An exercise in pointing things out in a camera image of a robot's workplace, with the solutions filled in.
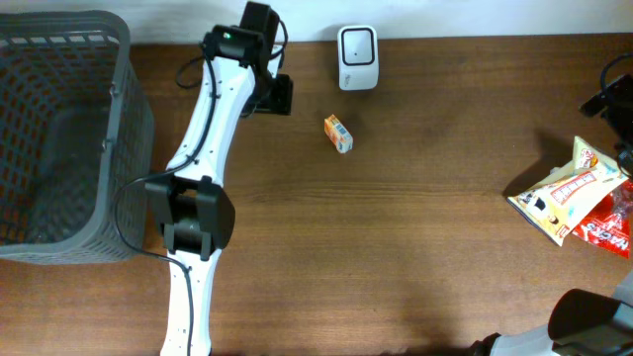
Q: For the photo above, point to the red snack bag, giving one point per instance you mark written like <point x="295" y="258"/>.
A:
<point x="607" y="225"/>

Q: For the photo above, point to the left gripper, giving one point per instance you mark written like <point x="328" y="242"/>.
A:
<point x="281" y="94"/>

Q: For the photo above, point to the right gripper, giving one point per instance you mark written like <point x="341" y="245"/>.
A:
<point x="617" y="114"/>

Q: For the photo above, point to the grey plastic mesh basket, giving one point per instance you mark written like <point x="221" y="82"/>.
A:
<point x="76" y="129"/>

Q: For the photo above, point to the orange tissue pack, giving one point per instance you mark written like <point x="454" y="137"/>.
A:
<point x="338" y="134"/>

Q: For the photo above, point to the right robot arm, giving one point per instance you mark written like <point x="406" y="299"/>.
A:
<point x="582" y="322"/>

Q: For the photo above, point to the cream noodle packet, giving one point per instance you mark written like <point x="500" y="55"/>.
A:
<point x="559" y="202"/>

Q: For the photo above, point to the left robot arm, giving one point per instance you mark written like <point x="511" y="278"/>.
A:
<point x="241" y="76"/>

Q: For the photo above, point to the white barcode scanner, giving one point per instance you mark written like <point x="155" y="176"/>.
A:
<point x="358" y="59"/>

